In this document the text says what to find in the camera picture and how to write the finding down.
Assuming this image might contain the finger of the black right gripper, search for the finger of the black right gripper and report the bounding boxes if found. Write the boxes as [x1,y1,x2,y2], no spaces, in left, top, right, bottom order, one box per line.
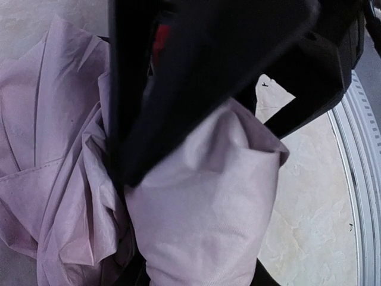
[109,1,316,186]

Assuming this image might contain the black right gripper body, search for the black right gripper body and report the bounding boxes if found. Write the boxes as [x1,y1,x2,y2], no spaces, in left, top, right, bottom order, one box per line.
[148,1,364,140]

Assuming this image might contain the pink and black folding umbrella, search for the pink and black folding umbrella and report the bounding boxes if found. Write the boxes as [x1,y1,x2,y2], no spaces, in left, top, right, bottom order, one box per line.
[1,18,288,285]

